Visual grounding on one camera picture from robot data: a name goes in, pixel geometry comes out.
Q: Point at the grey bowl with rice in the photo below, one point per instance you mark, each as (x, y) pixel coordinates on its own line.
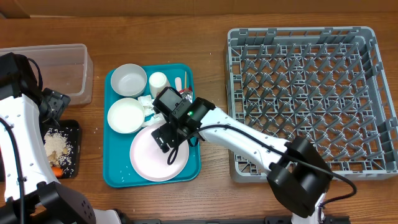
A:
(129, 80)

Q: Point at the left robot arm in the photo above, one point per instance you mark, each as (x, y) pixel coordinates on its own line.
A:
(33, 193)

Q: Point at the white napkin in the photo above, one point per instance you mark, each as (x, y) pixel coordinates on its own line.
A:
(146, 102)
(155, 119)

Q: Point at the aluminium foil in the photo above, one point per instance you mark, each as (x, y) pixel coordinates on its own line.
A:
(187, 94)

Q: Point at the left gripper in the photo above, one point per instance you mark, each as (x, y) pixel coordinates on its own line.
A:
(56, 100)

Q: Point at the food waste pile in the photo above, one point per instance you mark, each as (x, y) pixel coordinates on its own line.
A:
(58, 148)

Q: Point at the clear plastic bin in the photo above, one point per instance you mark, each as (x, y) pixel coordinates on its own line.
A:
(66, 68)

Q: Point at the orange carrot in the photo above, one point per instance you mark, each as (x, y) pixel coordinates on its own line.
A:
(58, 172)

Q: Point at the white plastic fork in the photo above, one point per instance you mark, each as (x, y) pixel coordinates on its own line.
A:
(178, 83)

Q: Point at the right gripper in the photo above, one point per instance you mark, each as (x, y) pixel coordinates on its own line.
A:
(171, 126)

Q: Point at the grey dishwasher rack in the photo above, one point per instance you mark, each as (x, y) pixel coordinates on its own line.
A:
(327, 84)

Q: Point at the white bowl with peanuts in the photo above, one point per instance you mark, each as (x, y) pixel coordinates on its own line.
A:
(126, 116)

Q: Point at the white paper cup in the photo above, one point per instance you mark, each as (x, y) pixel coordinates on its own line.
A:
(157, 82)

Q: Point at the white round plate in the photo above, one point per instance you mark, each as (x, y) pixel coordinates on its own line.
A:
(150, 162)

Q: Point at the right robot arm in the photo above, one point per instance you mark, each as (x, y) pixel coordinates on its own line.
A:
(296, 173)

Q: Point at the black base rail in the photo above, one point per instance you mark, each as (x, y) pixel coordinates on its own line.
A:
(266, 220)

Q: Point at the wooden chopstick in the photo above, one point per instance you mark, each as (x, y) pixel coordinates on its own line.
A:
(185, 80)

